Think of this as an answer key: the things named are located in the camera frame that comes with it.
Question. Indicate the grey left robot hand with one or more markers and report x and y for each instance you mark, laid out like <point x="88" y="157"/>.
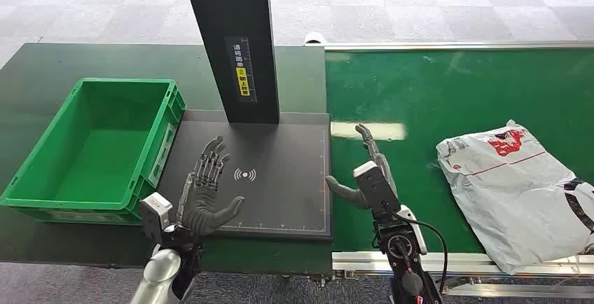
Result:
<point x="202" y="209"/>

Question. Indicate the grey plastic mailer package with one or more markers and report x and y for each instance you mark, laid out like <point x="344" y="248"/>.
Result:
<point x="515" y="195"/>

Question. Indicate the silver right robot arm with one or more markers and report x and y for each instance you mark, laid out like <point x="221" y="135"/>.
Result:
<point x="403" y="255"/>

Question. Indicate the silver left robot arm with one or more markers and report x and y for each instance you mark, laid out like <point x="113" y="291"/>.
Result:
<point x="158" y="274"/>

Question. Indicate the white conveyor roller end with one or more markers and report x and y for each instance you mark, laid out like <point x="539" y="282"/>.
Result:
<point x="315" y="38"/>

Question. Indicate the green conveyor belt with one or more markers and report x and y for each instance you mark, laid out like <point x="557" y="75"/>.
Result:
<point x="417" y="97"/>

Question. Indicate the green plastic crate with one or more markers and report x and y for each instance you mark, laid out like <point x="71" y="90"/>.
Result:
<point x="100" y="153"/>

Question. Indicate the yellow warning label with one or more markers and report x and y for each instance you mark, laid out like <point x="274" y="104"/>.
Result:
<point x="243" y="82"/>

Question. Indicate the black scanner column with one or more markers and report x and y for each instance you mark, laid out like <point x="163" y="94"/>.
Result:
<point x="232" y="14"/>

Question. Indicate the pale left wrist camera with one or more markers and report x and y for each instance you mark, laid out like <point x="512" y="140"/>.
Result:
<point x="155" y="213"/>

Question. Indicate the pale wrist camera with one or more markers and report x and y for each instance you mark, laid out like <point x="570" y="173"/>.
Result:
<point x="155" y="213"/>
<point x="376" y="188"/>

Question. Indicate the black scanner base plate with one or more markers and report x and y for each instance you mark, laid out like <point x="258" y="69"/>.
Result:
<point x="283" y="190"/>

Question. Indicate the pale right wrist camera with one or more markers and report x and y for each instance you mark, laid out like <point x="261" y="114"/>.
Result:
<point x="376" y="188"/>

